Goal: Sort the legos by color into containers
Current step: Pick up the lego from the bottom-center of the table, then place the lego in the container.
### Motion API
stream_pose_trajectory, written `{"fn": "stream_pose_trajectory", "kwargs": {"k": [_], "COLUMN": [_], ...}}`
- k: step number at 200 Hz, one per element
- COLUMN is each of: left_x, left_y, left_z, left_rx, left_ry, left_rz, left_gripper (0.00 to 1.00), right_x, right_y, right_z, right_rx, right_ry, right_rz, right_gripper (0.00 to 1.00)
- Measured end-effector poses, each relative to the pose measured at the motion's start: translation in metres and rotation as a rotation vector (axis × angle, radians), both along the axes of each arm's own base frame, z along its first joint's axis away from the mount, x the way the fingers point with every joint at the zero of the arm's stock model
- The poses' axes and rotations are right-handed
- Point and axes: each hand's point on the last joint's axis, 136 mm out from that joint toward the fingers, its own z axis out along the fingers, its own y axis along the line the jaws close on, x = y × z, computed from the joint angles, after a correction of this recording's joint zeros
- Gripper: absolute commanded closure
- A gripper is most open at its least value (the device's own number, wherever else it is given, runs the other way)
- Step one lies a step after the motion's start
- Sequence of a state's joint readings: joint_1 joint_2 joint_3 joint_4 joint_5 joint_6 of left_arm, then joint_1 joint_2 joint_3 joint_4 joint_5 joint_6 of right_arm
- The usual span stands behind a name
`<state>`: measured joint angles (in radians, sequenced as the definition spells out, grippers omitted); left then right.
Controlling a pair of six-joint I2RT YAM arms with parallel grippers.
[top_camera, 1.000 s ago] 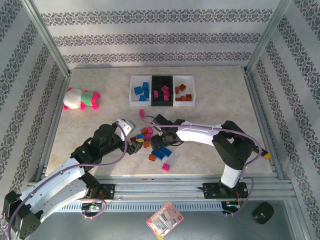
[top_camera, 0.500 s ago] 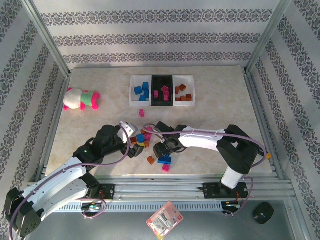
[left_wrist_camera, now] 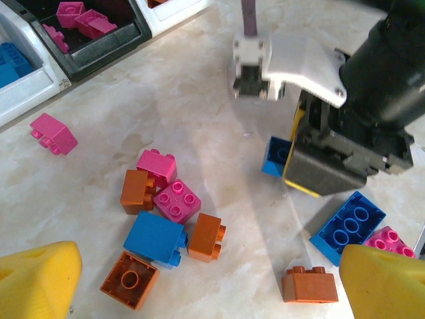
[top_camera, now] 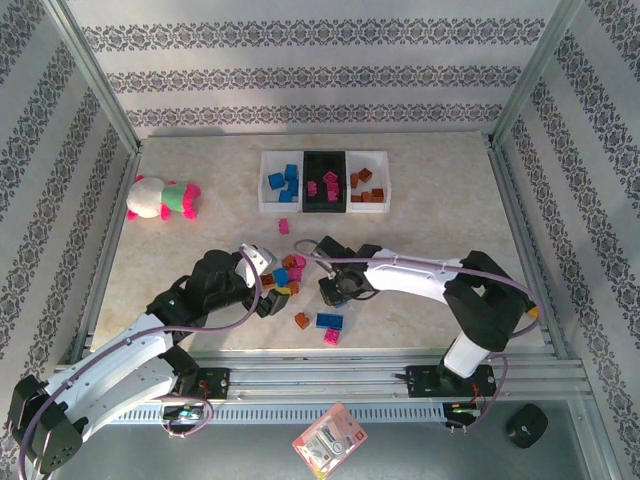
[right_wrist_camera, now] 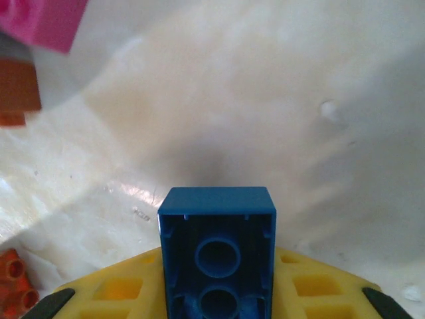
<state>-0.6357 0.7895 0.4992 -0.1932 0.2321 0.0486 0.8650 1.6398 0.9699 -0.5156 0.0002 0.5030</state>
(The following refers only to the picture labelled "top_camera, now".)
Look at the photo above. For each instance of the black round puck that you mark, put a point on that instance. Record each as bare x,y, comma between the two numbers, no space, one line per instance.
526,426

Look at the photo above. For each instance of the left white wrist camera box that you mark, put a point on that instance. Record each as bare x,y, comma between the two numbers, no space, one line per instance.
265,257

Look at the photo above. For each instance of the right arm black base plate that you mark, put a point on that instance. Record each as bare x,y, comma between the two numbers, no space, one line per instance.
425,382

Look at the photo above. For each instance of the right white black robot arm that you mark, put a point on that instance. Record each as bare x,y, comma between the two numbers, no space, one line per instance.
480,310

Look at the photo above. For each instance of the black plastic container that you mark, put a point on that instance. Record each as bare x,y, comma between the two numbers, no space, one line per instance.
325,207

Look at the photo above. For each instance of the pink square lego brick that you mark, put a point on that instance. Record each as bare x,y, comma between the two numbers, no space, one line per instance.
332,191
312,187
284,226
299,260
331,336
330,176
295,274

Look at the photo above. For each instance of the grey metal base panel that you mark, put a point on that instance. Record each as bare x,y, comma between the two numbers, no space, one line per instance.
450,460

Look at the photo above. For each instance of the white pink green plush toy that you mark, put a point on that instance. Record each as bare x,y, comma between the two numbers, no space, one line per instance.
145,200

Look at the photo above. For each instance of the pink blister pack card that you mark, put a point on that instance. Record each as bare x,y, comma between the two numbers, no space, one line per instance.
330,440

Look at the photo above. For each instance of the white plastic container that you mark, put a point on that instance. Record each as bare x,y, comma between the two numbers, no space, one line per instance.
382,165
267,205

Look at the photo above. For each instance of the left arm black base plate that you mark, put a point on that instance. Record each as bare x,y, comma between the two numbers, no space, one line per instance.
220,382

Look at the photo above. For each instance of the small circuit board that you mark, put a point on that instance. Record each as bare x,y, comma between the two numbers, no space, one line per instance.
462,410
182,413

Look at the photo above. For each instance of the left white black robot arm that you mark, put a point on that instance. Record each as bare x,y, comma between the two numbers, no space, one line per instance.
115,380

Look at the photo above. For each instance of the aluminium side rail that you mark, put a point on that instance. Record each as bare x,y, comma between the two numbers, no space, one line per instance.
506,175
107,250

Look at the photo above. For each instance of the black yellow utility knife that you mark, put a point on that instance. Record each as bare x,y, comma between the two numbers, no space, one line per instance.
534,311

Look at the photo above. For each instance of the long aluminium rail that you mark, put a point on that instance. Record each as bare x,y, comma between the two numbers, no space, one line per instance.
325,380

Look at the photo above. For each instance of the aluminium frame post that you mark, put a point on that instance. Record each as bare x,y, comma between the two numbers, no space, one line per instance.
532,75
96,75

